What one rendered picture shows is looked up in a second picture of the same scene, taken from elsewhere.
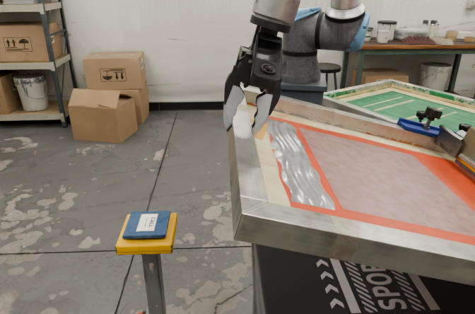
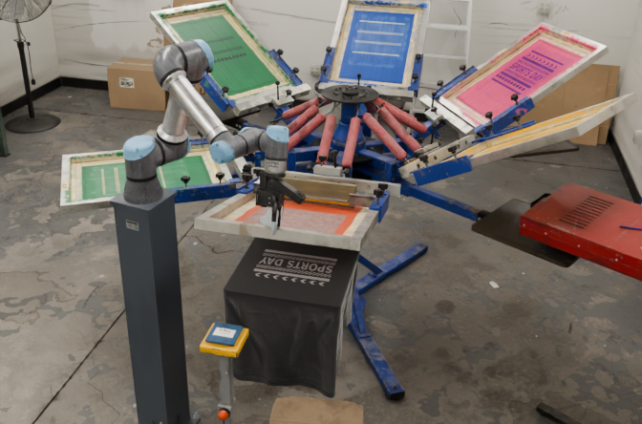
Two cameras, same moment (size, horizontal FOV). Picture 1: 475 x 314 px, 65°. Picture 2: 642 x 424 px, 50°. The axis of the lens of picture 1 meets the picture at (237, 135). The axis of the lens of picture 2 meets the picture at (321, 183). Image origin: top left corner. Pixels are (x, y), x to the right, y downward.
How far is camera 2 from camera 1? 2.15 m
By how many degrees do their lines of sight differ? 68
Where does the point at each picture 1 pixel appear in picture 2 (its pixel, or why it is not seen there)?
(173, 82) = not seen: outside the picture
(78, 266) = not seen: outside the picture
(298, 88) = (163, 202)
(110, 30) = not seen: outside the picture
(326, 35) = (170, 155)
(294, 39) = (149, 167)
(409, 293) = (326, 263)
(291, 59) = (149, 182)
